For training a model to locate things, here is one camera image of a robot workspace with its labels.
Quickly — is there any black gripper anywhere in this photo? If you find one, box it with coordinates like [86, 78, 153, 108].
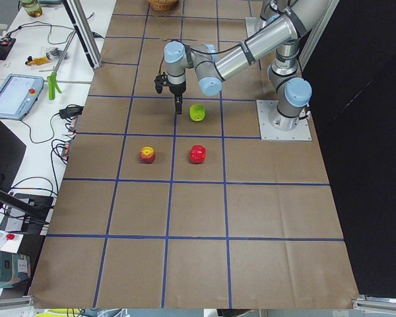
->
[168, 81, 186, 115]

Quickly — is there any green apple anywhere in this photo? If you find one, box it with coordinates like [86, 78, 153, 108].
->
[189, 104, 206, 122]

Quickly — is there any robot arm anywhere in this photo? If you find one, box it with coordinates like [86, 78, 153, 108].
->
[154, 1, 329, 114]
[260, 0, 296, 24]

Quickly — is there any wicker basket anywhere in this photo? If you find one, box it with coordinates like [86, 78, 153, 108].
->
[148, 0, 178, 12]

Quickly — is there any red yellow apple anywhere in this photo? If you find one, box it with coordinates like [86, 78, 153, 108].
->
[139, 146, 156, 164]

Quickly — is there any black power adapter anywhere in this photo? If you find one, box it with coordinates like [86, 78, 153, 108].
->
[59, 104, 84, 119]

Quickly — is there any reacher grabber tool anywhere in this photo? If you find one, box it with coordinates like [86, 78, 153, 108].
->
[47, 31, 76, 100]

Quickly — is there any teach pendant tablet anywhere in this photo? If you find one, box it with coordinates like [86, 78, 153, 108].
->
[0, 73, 44, 120]

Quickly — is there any glass jar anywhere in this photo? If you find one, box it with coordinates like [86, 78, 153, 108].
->
[20, 0, 43, 18]

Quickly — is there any black monitor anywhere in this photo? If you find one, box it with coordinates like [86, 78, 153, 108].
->
[0, 120, 53, 234]

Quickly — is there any green box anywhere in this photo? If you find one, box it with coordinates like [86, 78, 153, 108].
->
[0, 251, 31, 289]

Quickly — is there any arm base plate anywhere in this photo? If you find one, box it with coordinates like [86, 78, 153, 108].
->
[256, 100, 312, 142]
[245, 17, 267, 38]

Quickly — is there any aluminium frame post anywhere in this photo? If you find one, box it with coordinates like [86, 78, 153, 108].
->
[62, 0, 102, 69]

